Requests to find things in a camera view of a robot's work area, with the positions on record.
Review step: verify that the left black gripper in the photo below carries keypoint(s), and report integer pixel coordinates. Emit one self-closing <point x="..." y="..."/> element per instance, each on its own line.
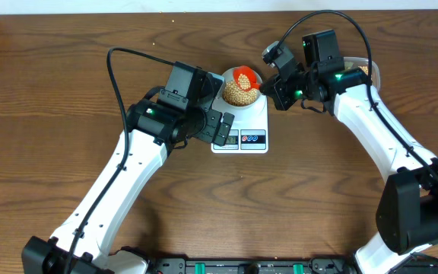
<point x="211" y="119"/>

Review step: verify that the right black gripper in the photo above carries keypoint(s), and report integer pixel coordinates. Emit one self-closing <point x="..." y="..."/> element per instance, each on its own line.
<point x="276" y="91"/>

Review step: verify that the red plastic measuring scoop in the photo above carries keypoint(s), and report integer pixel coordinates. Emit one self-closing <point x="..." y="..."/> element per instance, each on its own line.
<point x="245" y="78"/>

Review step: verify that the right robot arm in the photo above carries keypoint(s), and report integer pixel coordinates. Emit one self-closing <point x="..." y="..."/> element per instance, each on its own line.
<point x="407" y="214"/>

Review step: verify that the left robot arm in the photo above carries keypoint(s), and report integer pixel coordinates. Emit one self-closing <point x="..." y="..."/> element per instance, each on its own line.
<point x="163" y="120"/>

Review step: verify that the white digital kitchen scale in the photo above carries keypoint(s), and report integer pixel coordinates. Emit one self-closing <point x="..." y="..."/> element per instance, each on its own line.
<point x="249" y="131"/>

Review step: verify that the grey round bowl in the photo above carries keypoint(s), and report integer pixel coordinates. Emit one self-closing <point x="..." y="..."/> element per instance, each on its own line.
<point x="234" y="96"/>

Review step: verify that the clear plastic container of beans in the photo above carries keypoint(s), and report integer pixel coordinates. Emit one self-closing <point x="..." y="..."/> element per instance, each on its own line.
<point x="363" y="63"/>

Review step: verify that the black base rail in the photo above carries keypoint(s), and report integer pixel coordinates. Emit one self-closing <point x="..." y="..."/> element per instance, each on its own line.
<point x="316" y="265"/>

